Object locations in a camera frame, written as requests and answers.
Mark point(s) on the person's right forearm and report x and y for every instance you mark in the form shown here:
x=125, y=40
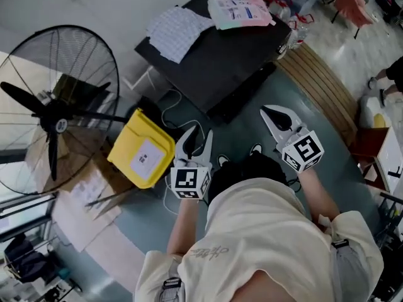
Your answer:
x=318, y=197

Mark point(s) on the red-brown wooden cabinet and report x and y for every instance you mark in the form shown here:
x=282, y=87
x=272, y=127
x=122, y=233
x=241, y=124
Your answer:
x=368, y=143

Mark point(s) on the person's left white black shoe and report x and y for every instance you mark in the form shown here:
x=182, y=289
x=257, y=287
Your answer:
x=223, y=160

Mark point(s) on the flat cardboard sheet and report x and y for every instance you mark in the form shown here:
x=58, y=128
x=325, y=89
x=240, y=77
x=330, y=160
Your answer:
x=91, y=225

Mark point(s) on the person's black trousers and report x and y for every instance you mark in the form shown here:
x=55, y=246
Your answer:
x=245, y=171

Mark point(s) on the dark garment rack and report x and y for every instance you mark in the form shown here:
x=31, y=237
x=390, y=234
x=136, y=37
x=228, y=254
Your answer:
x=28, y=260

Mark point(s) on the white checked cloth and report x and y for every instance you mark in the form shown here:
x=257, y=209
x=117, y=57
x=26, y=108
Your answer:
x=176, y=33

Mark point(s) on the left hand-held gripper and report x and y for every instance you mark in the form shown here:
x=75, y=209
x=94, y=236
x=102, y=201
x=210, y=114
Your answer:
x=189, y=181

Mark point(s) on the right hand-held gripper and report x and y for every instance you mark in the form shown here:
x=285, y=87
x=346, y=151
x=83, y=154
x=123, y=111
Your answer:
x=303, y=151

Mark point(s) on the brown cardboard box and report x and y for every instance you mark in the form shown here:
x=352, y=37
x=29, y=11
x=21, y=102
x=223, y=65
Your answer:
x=94, y=175

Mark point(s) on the yellow lidded black bin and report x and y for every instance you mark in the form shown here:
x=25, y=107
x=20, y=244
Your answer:
x=141, y=143

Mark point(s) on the pink chair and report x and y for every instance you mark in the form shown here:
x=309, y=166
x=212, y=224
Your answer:
x=349, y=2

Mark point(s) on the large black floor fan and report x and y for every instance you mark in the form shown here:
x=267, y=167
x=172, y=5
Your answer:
x=56, y=121

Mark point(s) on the egg-shaped pillow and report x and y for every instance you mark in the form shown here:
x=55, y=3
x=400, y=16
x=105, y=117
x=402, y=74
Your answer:
x=368, y=112

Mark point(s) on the pink detergent pouch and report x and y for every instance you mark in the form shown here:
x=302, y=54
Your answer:
x=239, y=11

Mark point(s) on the person's beige t-shirt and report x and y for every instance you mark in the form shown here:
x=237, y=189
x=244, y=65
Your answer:
x=258, y=231

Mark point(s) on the person's right white black shoe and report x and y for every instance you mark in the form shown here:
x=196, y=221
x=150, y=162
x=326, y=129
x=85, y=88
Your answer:
x=256, y=149

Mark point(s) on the curved wooden slatted bench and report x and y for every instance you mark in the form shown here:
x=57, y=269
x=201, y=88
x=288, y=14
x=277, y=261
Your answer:
x=321, y=83

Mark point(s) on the person's white black shoe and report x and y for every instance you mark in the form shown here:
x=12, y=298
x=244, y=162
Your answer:
x=256, y=149
x=223, y=160

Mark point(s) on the black washing machine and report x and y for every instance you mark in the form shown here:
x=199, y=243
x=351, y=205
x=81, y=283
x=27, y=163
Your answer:
x=220, y=58

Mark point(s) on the person's left forearm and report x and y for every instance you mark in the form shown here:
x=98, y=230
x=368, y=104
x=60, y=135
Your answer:
x=185, y=225

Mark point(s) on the white table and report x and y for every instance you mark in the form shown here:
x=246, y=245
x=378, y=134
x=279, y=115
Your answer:
x=393, y=156

